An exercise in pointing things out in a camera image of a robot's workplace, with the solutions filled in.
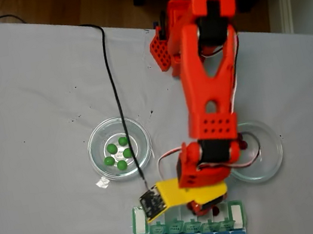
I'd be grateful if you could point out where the weekly pill organizer box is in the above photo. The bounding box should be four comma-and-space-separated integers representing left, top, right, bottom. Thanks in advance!
124, 187, 250, 234

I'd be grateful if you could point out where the black camera circuit board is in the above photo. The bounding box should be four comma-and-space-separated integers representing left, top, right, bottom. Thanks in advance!
137, 186, 170, 225

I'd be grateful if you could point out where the clear tape scrap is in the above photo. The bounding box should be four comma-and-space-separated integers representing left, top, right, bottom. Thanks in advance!
94, 175, 112, 190

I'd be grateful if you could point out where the black camera cable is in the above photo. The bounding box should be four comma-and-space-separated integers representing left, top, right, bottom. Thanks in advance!
78, 16, 152, 199

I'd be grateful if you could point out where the clear glass dish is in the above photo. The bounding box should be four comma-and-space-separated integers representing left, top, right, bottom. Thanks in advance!
223, 115, 290, 187
82, 112, 158, 186

